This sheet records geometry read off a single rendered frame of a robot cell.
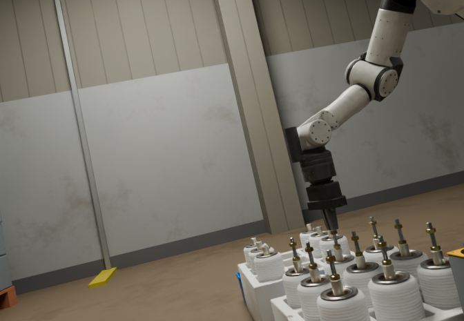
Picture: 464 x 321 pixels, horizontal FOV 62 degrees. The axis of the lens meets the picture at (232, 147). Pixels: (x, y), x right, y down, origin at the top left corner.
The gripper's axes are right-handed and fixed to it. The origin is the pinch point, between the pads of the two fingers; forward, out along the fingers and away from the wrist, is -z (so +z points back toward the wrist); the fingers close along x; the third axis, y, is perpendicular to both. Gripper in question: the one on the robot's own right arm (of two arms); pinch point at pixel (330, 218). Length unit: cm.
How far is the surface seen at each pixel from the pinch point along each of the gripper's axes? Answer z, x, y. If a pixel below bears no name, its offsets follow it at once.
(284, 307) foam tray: -18.2, -5.7, -17.4
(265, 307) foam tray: -25.0, -28.2, -8.2
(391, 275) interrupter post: -10.2, 22.6, -9.7
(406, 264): -12.0, 17.9, 2.3
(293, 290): -14.4, -3.1, -15.5
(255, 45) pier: 128, -182, 144
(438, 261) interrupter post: -10.5, 26.8, 0.9
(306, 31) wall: 142, -178, 208
